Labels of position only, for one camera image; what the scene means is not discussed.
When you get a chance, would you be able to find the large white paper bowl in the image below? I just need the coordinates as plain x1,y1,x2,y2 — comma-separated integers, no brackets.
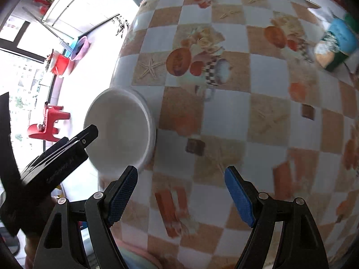
84,87,156,181

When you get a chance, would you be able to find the purple plastic basin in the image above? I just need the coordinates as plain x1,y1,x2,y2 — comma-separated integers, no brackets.
69,36,90,61

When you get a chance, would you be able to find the red plastic bucket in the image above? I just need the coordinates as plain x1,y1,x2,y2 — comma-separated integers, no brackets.
45,50,70,76

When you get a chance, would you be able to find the checkered patterned tablecloth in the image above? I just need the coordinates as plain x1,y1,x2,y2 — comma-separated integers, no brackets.
113,0,358,268

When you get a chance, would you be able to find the red plastic stool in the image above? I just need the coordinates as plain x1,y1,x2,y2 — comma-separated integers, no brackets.
27,101,71,142

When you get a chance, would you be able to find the green blue food package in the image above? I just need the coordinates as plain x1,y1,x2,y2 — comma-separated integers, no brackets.
314,13,358,72

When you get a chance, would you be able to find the pink plastic plate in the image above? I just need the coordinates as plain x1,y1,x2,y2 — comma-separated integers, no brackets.
114,238,163,269

